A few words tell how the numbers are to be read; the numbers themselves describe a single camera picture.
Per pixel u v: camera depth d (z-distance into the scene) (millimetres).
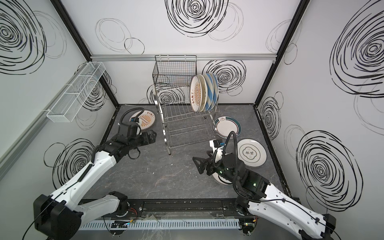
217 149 603
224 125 1051
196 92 820
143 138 706
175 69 963
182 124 1099
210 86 716
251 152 937
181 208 753
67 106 727
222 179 620
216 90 698
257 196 473
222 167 569
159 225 963
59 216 611
